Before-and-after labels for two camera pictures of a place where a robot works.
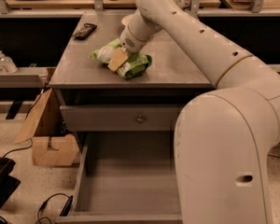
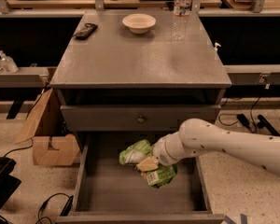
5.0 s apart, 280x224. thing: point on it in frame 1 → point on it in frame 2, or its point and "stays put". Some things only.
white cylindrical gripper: [131, 43] → [161, 152]
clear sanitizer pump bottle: [6, 63] stays put
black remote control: [84, 32] stays put
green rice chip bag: [136, 63] → [132, 153]
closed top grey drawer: [122, 118] stays put
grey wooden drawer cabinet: [123, 170] stays put
